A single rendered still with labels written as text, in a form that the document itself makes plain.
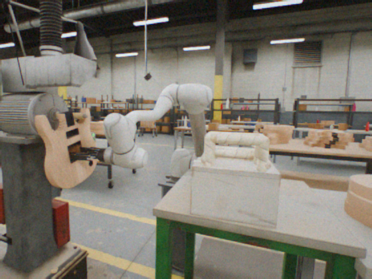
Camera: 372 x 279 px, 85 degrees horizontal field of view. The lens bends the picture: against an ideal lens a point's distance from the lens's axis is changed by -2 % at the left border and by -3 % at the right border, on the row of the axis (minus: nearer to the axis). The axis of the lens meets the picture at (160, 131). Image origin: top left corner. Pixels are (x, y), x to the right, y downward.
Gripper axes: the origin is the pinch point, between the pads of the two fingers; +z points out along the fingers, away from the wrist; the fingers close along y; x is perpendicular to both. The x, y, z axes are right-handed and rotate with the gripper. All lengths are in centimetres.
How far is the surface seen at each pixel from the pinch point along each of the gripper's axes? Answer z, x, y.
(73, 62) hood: -11.5, 45.1, -5.0
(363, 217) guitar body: -124, -14, 0
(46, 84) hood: 3.7, 36.1, -7.9
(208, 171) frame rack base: -72, 6, -18
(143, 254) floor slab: -7, -116, 50
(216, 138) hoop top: -74, 16, -15
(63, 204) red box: 31, -46, 11
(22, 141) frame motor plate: 28.4, 7.0, -9.2
